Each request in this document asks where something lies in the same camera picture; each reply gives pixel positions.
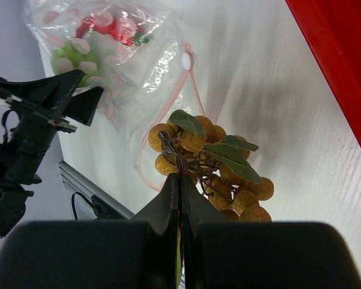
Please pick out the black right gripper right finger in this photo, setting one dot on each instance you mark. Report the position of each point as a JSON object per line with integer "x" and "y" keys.
{"x": 220, "y": 253}

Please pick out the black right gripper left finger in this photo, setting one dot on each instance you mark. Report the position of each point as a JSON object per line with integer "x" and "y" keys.
{"x": 137, "y": 253}

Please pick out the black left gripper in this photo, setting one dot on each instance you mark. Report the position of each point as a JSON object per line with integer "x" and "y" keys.
{"x": 24, "y": 146}

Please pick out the clear zip top bag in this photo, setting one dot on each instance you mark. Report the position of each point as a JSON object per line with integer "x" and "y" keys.
{"x": 143, "y": 84}

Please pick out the fake brown grape bunch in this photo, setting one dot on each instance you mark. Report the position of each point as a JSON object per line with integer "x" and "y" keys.
{"x": 194, "y": 146}

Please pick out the white zip slider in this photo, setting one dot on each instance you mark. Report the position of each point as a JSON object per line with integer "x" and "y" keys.
{"x": 187, "y": 61}

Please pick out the green fake lime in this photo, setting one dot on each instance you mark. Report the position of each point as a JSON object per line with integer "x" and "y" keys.
{"x": 77, "y": 54}

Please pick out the red fake chili pepper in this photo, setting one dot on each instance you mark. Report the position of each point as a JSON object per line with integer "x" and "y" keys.
{"x": 123, "y": 30}

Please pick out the red plastic tray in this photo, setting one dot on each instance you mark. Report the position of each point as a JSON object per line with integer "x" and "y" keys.
{"x": 332, "y": 30}

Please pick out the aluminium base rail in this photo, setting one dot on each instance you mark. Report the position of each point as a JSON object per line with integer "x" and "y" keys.
{"x": 87, "y": 201}

